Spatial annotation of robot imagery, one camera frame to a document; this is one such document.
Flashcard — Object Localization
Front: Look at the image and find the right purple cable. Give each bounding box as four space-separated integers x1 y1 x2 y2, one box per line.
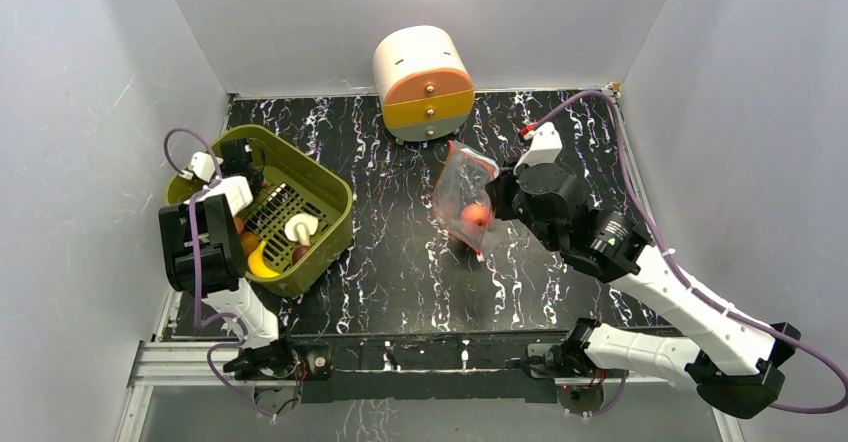
523 89 848 416

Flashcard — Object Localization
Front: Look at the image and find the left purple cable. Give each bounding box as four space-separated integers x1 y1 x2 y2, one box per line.
163 127 280 420

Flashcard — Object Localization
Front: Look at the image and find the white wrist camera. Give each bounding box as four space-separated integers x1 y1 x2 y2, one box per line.
178 152 222 183
514 122 562 176

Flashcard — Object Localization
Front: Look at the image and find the peach toy fruit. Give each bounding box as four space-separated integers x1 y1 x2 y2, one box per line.
460 203 493 228

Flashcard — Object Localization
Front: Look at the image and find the aluminium frame rail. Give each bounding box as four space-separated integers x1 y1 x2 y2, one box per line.
117 335 742 441

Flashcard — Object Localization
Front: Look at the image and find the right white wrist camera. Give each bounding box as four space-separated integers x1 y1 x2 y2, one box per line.
514 122 562 176

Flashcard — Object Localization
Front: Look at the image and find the white toy mushroom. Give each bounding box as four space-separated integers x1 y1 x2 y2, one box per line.
284 212 319 246

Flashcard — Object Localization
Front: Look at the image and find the olive green plastic basket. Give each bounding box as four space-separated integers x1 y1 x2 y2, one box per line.
163 125 353 297

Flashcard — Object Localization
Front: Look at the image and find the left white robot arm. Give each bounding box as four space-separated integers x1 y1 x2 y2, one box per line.
158 138 300 380

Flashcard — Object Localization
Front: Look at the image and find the purple cable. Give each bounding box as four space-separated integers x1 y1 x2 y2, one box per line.
163 127 280 420
523 89 848 416

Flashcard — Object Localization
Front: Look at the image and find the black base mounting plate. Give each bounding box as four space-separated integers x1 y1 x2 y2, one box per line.
291 330 567 403

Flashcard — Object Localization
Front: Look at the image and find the white cylindrical drawer cabinet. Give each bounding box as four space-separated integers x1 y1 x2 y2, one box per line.
372 25 475 144

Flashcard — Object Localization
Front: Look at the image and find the brown toy kiwi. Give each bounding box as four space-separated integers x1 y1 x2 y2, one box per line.
240 231 261 256

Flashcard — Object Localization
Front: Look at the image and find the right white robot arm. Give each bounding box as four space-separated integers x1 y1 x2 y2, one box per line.
485 163 798 419

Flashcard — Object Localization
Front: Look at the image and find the dark red toy fruit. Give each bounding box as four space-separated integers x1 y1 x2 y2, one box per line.
291 245 311 264

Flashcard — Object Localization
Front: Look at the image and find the yellow toy banana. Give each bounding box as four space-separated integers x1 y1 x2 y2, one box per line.
247 240 280 279

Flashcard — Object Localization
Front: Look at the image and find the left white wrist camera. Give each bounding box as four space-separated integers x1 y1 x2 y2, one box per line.
178 152 222 183

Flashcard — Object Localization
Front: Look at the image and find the clear zip bag orange zipper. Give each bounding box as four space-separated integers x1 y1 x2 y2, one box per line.
432 140 500 262

